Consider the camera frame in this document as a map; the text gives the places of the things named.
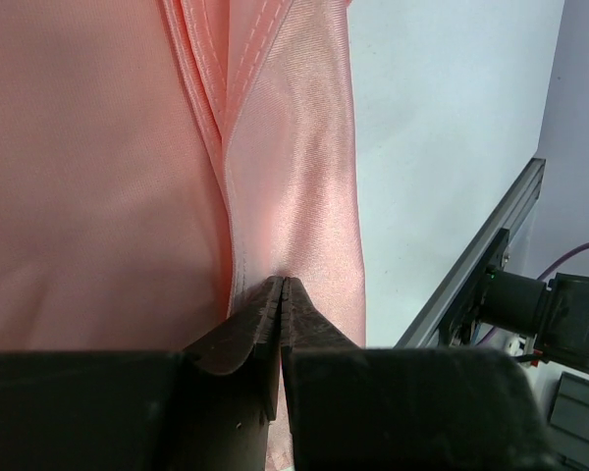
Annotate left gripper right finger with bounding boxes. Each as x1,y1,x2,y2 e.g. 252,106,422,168
281,278,560,470

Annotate aluminium frame rail right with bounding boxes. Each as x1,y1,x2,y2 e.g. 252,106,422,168
396,158,546,348

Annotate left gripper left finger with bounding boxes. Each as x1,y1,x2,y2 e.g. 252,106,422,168
0,277,281,470

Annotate pink satin napkin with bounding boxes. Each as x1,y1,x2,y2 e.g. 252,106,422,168
0,0,367,354

